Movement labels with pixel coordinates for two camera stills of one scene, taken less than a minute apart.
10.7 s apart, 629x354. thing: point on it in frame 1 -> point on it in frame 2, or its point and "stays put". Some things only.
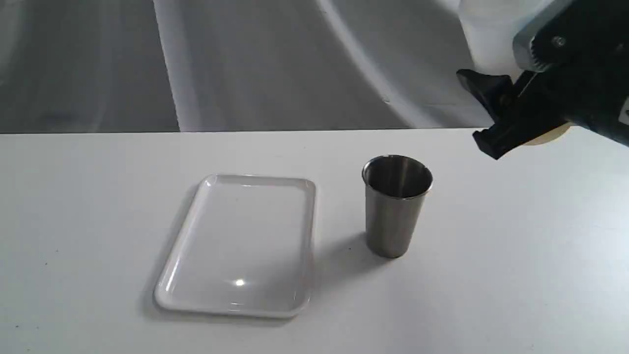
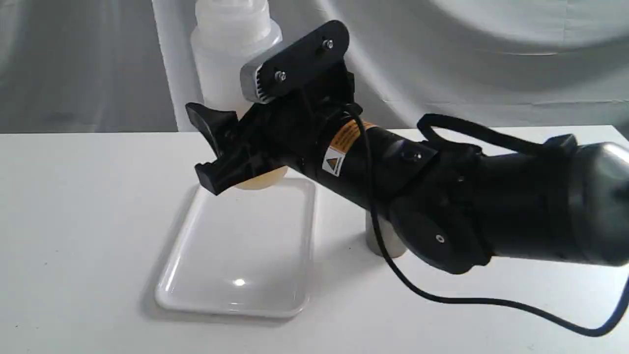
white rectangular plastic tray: [244, 247] stays put
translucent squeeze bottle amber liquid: [491, 26] -> [225, 34]
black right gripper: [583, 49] -> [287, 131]
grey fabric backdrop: [102, 66] stays put
